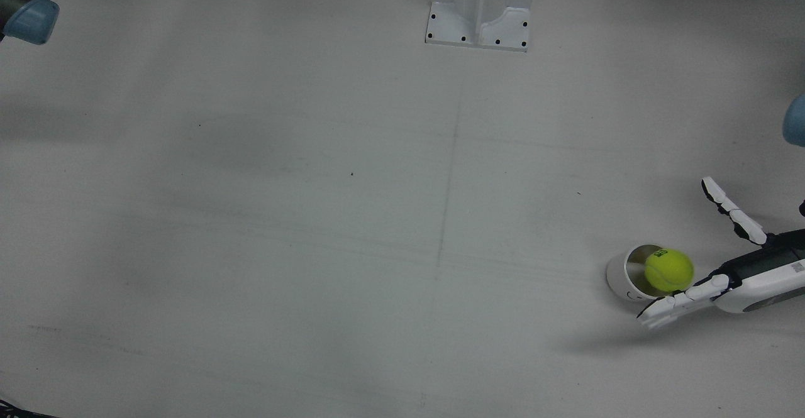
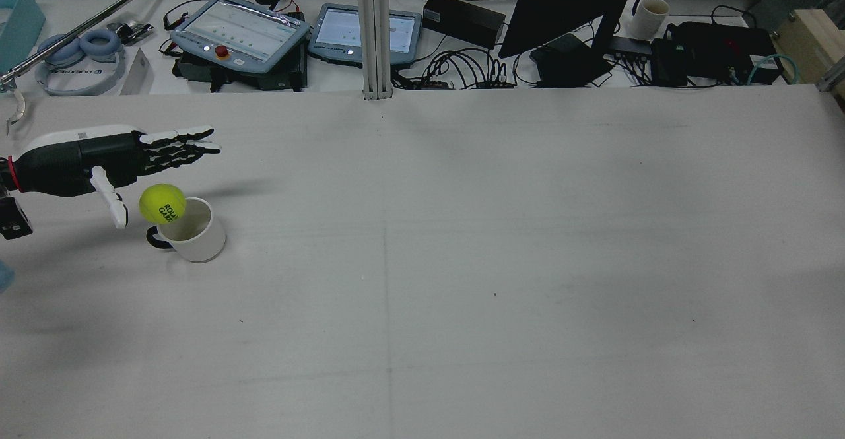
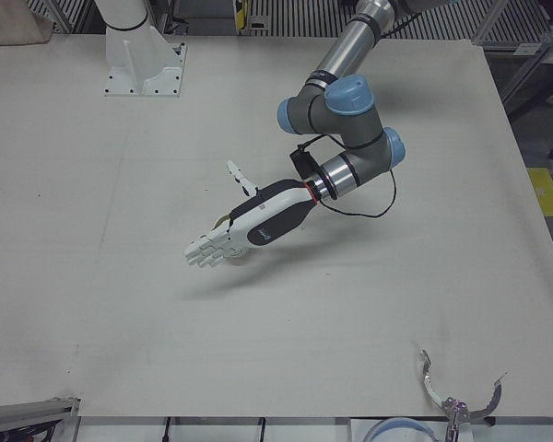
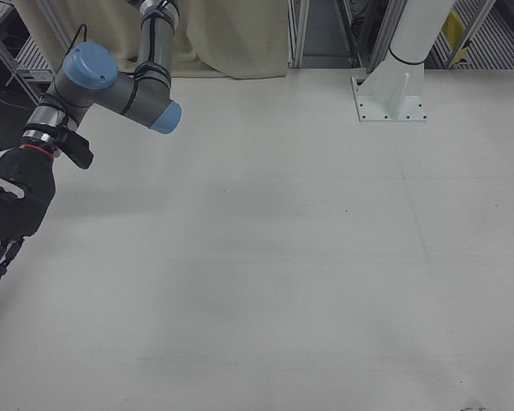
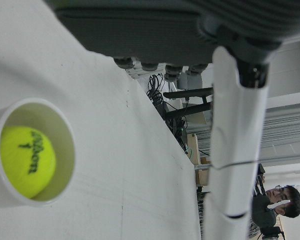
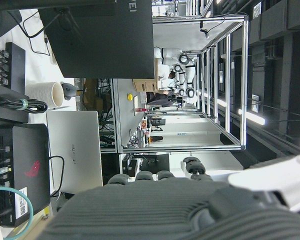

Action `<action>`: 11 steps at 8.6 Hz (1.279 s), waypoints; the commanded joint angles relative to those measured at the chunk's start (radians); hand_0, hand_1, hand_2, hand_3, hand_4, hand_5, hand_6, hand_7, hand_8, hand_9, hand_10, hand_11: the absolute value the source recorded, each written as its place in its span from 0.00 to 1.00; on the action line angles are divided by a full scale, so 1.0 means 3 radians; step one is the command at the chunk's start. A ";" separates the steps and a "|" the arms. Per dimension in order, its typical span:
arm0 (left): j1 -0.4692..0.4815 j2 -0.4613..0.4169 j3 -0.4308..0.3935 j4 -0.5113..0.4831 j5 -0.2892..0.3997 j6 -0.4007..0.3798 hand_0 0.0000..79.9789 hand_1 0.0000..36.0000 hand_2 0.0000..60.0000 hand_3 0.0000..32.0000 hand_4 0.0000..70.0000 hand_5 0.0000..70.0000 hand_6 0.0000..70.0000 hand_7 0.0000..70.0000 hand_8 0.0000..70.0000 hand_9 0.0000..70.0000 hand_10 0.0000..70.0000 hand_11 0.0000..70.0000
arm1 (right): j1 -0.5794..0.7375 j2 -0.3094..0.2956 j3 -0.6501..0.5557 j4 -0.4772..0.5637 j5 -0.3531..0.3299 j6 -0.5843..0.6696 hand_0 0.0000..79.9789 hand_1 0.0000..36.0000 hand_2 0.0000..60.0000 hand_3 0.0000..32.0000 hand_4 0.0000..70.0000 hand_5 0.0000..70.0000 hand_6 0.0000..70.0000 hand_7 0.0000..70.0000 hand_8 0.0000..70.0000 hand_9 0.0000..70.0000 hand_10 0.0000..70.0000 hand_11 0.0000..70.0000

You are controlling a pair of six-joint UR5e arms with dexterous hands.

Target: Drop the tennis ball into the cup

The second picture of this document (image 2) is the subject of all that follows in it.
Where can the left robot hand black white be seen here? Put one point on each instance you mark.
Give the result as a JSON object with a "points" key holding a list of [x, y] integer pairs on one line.
{"points": [[72, 162]]}

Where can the white mug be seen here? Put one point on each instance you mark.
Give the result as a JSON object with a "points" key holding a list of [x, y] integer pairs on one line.
{"points": [[645, 20]]}

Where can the large teach pendant red button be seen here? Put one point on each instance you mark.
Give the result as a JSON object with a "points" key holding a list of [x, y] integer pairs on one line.
{"points": [[241, 33]]}

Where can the teal box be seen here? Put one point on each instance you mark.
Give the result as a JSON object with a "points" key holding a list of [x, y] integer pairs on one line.
{"points": [[23, 26]]}

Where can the black electronics device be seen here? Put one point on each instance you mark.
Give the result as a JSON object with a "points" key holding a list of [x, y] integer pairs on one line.
{"points": [[713, 49]]}

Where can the black monitor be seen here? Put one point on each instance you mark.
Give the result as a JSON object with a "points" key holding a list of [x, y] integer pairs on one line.
{"points": [[568, 3]]}

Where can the black pendant base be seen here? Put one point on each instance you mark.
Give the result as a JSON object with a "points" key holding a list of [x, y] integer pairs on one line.
{"points": [[264, 81]]}

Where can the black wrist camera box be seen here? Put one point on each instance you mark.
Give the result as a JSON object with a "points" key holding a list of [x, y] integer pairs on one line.
{"points": [[13, 218]]}

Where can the aluminium profile post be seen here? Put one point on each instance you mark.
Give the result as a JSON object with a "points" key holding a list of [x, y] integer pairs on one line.
{"points": [[375, 30]]}

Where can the long metal rod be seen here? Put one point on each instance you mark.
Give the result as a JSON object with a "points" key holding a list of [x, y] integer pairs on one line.
{"points": [[86, 26]]}

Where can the blue headphones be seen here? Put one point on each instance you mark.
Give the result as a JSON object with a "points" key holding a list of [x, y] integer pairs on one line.
{"points": [[79, 76]]}

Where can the wooden box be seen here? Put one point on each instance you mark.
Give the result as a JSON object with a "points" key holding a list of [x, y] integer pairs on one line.
{"points": [[809, 43]]}

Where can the yellow tennis ball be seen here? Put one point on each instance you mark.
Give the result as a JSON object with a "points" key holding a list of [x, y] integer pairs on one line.
{"points": [[162, 202]]}

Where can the black rectangular box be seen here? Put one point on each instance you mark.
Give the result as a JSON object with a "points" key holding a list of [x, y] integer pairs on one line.
{"points": [[462, 20]]}

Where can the small teach pendant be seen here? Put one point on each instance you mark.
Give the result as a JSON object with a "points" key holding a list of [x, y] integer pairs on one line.
{"points": [[343, 33]]}

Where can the white card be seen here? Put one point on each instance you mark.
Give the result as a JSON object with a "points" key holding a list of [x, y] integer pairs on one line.
{"points": [[137, 72]]}

